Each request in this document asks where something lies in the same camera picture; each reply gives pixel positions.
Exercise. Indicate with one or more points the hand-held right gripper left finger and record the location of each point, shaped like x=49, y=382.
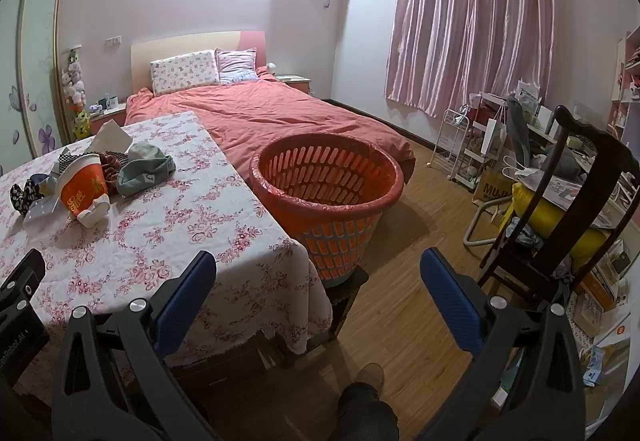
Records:
x=185, y=301

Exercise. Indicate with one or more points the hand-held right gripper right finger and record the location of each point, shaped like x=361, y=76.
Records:
x=450, y=301

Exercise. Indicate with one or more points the grey packet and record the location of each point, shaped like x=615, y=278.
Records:
x=42, y=212

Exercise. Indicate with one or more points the orange laundry basket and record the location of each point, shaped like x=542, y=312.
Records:
x=345, y=241

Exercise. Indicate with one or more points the dark blue packet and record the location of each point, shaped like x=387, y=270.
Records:
x=22, y=196

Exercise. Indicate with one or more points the pale green bag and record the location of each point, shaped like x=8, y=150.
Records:
x=145, y=171

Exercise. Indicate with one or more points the orange paper cup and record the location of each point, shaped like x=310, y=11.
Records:
x=82, y=186

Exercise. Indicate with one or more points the dark red wrapper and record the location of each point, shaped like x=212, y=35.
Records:
x=111, y=161

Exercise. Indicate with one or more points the black dotted mesh pouch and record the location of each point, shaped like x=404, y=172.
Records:
x=67, y=160

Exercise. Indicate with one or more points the cream bag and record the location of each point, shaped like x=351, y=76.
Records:
x=107, y=136

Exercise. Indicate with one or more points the floral tablecloth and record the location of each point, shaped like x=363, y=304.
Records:
x=165, y=231

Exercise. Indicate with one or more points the dark wooden stool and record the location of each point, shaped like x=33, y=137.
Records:
x=345, y=301

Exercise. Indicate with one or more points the brown slipper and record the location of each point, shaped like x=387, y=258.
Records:
x=369, y=376

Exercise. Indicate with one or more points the brown paper bag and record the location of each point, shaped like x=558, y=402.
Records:
x=492, y=186

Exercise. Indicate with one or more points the yellow cushion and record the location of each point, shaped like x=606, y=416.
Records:
x=550, y=216

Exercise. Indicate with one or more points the person's leg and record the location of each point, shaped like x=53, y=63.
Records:
x=365, y=416

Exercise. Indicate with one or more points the white shelf cart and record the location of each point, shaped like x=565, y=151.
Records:
x=472, y=156

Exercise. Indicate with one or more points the pile of boxes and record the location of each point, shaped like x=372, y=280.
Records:
x=605, y=321

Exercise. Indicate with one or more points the newspaper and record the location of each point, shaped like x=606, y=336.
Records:
x=565, y=191

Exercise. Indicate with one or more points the white paper bag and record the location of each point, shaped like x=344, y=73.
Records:
x=495, y=136

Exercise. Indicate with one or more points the grey office chair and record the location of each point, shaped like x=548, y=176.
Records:
x=520, y=131

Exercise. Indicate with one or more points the pink nightstand with mug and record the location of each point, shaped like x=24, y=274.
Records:
x=107, y=117

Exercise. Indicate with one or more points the bed with red duvet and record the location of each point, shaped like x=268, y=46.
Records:
x=280, y=116

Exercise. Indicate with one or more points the white mug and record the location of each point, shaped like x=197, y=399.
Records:
x=112, y=101

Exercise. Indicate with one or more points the dark wooden chair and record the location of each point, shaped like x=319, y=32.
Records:
x=600, y=141

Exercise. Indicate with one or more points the floral pillow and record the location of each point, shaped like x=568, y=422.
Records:
x=182, y=71

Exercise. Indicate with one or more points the pink striped pillow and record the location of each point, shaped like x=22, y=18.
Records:
x=235, y=63

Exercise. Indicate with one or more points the pink nightstand by curtain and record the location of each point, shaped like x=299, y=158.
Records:
x=295, y=82

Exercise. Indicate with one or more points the hanging plush toys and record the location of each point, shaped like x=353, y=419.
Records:
x=75, y=81

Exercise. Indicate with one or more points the flower print wardrobe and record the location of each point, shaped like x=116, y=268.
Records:
x=40, y=71

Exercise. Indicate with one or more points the cream and pink headboard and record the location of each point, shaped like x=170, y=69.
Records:
x=190, y=43

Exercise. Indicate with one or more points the pink and white bookshelf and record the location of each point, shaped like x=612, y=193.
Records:
x=625, y=86

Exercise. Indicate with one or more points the pink curtain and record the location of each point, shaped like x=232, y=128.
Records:
x=470, y=21

